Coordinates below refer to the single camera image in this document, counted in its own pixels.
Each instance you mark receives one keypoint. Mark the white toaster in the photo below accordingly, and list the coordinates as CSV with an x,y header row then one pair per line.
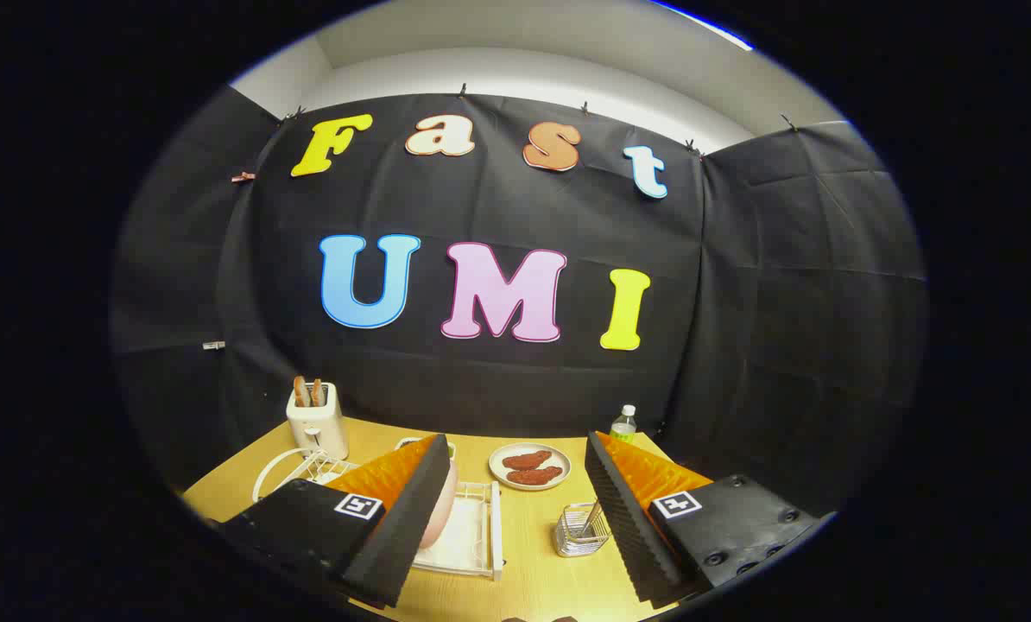
x,y
317,423

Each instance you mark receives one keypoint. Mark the black backdrop cloth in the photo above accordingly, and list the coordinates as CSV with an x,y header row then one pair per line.
x,y
498,207

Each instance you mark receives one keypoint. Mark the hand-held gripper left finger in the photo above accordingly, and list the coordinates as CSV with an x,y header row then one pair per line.
x,y
403,527

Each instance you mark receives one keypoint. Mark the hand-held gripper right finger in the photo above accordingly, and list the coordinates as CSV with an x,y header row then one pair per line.
x,y
628,527

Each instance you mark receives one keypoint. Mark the toasted bread slice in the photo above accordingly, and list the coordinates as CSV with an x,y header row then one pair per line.
x,y
300,392
318,393

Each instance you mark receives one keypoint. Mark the metal mesh basket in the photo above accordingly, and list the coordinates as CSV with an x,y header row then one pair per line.
x,y
580,540

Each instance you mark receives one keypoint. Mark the white divided bean tray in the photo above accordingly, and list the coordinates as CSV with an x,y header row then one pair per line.
x,y
405,443

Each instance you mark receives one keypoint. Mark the pink plate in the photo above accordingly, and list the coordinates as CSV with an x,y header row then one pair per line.
x,y
442,518

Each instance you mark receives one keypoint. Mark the brown meat piece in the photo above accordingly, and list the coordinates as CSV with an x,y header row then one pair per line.
x,y
534,475
526,460

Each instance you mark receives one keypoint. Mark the white round meat dish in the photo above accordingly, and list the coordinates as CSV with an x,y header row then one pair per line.
x,y
498,471

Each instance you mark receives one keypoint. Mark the green label drink bottle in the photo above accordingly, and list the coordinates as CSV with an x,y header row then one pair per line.
x,y
623,425

